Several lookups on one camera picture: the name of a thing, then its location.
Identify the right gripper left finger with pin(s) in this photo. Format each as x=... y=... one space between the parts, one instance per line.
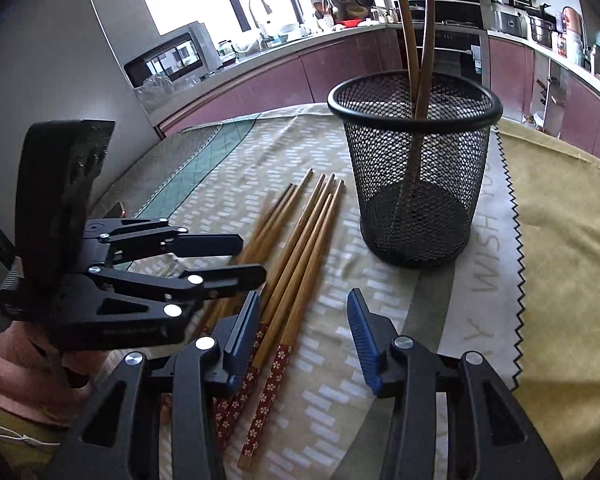
x=116 y=435

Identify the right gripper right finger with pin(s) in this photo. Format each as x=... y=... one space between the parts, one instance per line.
x=490 y=436

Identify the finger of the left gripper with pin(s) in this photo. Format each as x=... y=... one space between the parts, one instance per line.
x=109 y=284
x=116 y=241

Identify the pink sleeve left forearm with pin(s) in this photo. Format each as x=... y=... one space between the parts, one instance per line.
x=41 y=383

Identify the kitchen faucet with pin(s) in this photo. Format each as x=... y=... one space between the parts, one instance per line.
x=261 y=14

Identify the white microwave oven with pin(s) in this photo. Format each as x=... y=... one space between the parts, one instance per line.
x=188 y=50

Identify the yellow table cloth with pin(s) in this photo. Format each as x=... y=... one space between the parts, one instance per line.
x=557 y=191

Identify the black mesh utensil holder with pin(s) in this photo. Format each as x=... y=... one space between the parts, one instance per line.
x=376 y=112

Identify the black built-in oven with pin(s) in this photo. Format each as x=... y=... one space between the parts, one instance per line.
x=462 y=51

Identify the steel pot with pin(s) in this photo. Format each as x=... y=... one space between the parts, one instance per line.
x=541 y=30

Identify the pink thermos jug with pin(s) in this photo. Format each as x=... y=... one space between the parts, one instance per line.
x=572 y=20

